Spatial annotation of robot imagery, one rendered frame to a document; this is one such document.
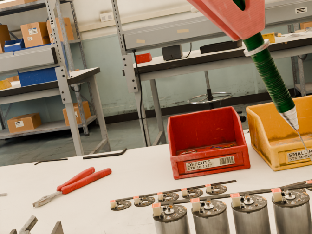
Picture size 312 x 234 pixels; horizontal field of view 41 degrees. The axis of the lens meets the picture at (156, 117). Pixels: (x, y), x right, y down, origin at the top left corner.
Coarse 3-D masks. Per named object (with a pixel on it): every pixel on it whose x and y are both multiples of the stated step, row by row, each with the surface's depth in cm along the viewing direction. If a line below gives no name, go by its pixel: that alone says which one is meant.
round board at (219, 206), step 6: (204, 204) 30; (216, 204) 30; (222, 204) 29; (192, 210) 29; (204, 210) 29; (210, 210) 29; (216, 210) 29; (222, 210) 29; (198, 216) 29; (204, 216) 28; (210, 216) 28
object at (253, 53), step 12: (240, 0) 23; (252, 36) 24; (252, 48) 24; (264, 48) 24; (264, 60) 24; (264, 72) 25; (276, 72) 25; (276, 84) 25; (276, 96) 25; (288, 96) 25; (276, 108) 26; (288, 108) 25
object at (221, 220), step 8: (208, 208) 29; (216, 216) 28; (224, 216) 29; (200, 224) 29; (208, 224) 28; (216, 224) 28; (224, 224) 29; (200, 232) 29; (208, 232) 29; (216, 232) 28; (224, 232) 29
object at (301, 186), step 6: (288, 186) 30; (294, 186) 30; (300, 186) 30; (306, 186) 30; (240, 192) 31; (246, 192) 31; (252, 192) 31; (258, 192) 30; (264, 192) 30; (270, 192) 30; (192, 198) 31; (204, 198) 31; (210, 198) 31; (216, 198) 31; (222, 198) 31; (162, 204) 31; (168, 204) 31
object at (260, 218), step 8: (232, 208) 29; (264, 208) 28; (240, 216) 28; (248, 216) 28; (256, 216) 28; (264, 216) 28; (240, 224) 28; (248, 224) 28; (256, 224) 28; (264, 224) 28; (240, 232) 29; (248, 232) 28; (256, 232) 28; (264, 232) 28
